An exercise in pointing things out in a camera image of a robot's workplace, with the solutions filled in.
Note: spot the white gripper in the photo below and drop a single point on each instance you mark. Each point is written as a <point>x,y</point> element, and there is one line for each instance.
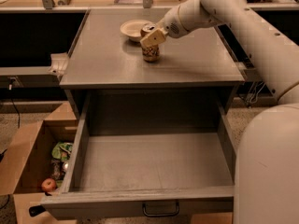
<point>170,24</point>

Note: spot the orange soda can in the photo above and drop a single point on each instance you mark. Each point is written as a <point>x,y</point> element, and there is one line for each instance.
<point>150,54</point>

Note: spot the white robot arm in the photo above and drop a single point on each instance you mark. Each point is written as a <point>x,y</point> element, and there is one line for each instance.
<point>267,160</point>

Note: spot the grey open drawer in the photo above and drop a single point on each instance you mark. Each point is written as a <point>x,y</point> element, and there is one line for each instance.
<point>112,175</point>

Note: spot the white bowl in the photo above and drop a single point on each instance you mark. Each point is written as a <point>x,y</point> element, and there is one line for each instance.
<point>133,28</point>

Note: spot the grey metal cabinet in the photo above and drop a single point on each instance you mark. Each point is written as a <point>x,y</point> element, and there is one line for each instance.
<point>183,92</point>

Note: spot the green snack bag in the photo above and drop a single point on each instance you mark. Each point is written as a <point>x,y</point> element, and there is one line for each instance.
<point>62,151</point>

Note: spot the red apple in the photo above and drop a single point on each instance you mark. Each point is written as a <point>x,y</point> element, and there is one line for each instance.
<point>49,185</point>

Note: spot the cardboard box right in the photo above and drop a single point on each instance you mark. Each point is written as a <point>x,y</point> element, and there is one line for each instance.
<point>212,218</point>

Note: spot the cardboard box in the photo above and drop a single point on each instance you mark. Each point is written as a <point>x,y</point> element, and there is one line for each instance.
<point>27,163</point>
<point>212,218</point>

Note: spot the cardboard box left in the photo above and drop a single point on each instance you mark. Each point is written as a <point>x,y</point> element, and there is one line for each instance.
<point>27,163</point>

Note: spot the white bracket on cabinet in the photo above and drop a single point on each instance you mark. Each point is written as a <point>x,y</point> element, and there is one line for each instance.
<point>58,63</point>

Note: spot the black drawer handle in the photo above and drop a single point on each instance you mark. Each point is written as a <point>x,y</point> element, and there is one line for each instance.
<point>160,209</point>

